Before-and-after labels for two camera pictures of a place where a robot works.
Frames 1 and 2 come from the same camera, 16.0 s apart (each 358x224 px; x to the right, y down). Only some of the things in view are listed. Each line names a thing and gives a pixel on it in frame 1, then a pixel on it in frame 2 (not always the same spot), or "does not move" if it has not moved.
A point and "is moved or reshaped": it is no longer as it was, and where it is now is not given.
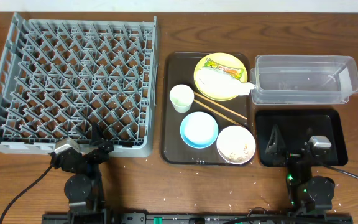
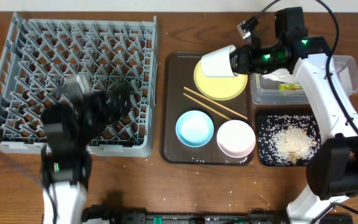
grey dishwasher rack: (55, 80) does not move
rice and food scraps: (238, 157) -> (289, 140)
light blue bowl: (199, 130) is moved or reshaped
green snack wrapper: (235, 73) -> (289, 86)
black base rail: (199, 218) does not move
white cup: (181, 96) -> (217, 63)
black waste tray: (296, 127) does not move
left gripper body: (89, 154) -> (103, 104)
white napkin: (217, 81) -> (281, 74)
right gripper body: (296, 155) -> (261, 60)
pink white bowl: (235, 144) is moved or reshaped
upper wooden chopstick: (220, 105) does not move
